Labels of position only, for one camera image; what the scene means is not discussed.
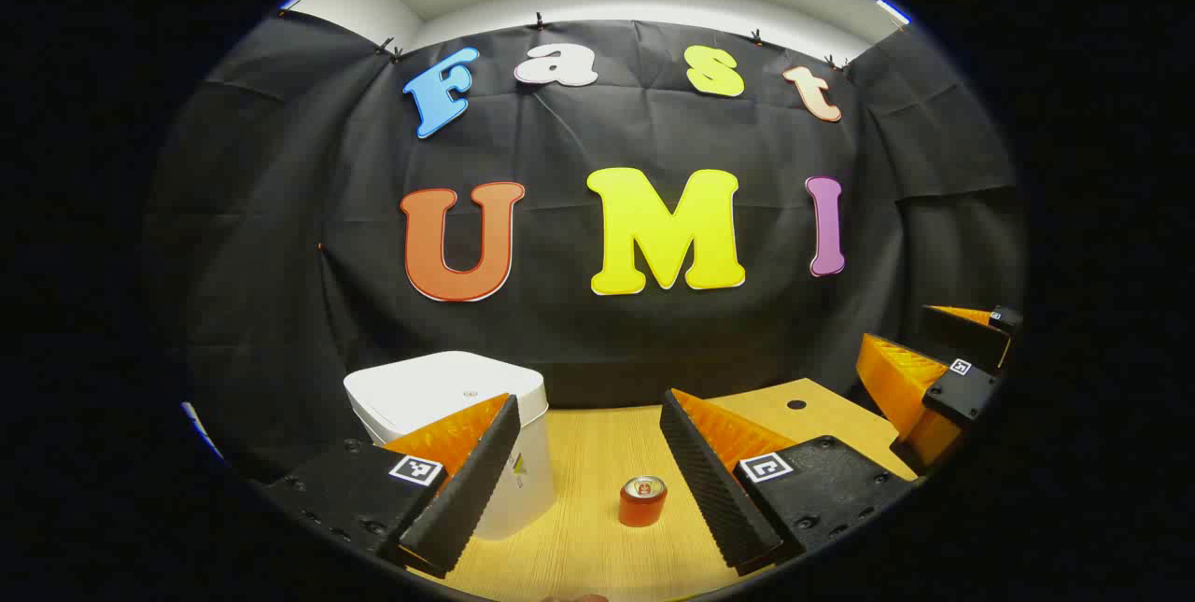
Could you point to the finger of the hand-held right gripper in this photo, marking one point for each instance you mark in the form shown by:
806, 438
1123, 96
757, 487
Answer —
962, 331
962, 392

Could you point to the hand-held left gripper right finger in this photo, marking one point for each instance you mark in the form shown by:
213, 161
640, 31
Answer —
709, 481

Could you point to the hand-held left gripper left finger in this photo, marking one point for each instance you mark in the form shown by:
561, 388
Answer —
476, 481

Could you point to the red pop can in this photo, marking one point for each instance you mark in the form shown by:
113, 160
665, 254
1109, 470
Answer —
642, 507

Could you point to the white desktop garbage bin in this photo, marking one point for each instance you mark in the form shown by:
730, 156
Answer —
429, 383

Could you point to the wooden desktop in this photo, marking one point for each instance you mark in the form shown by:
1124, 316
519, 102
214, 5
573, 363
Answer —
588, 453

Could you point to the ceiling light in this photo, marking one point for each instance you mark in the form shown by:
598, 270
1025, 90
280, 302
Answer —
892, 11

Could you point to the black backdrop cloth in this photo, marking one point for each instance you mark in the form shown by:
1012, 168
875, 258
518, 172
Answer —
280, 210

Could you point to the row of black clips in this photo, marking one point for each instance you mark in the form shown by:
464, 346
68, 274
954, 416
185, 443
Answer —
539, 21

